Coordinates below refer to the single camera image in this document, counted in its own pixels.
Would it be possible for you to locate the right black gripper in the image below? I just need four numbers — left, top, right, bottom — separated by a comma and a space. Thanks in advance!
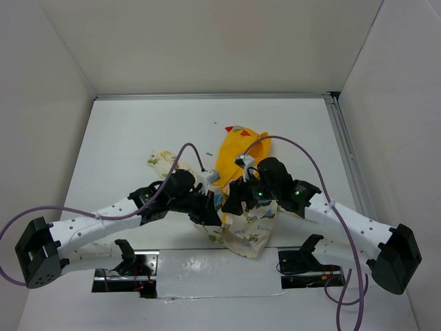
221, 169, 280, 215

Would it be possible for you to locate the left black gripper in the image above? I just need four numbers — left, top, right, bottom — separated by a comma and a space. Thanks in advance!
168, 186, 222, 225

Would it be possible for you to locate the dinosaur print yellow-lined jacket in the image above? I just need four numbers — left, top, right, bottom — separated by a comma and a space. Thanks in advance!
145, 125, 304, 259

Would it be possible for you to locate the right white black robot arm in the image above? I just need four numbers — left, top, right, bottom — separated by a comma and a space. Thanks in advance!
222, 155, 422, 294

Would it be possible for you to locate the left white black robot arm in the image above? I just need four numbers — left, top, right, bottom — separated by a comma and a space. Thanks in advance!
15, 170, 221, 289

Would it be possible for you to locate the white tape sheet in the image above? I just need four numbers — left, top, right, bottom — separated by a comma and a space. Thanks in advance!
156, 248, 283, 299

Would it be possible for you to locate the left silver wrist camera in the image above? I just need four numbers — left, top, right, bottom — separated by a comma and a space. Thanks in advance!
196, 170, 221, 195

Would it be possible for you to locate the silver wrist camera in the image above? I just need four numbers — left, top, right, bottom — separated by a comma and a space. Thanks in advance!
196, 170, 221, 195
234, 154, 254, 182

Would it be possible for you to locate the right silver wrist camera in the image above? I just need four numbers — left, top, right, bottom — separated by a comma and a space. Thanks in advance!
234, 154, 254, 182

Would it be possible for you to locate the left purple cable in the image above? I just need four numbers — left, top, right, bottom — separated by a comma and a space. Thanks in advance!
0, 142, 207, 292

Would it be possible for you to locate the purple cable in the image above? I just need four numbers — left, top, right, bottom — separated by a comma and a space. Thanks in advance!
243, 135, 369, 331
0, 142, 207, 292

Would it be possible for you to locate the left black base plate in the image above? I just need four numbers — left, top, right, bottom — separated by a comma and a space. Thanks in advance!
92, 250, 160, 299

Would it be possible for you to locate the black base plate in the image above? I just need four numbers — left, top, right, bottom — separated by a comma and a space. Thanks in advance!
276, 249, 345, 290
92, 250, 160, 299

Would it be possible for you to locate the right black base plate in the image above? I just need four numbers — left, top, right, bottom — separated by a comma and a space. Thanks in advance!
276, 249, 345, 290

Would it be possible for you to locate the aluminium frame rail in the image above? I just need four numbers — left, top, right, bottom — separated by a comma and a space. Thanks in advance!
92, 90, 385, 244

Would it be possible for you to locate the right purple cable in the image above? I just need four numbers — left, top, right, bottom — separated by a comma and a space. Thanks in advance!
243, 135, 369, 331

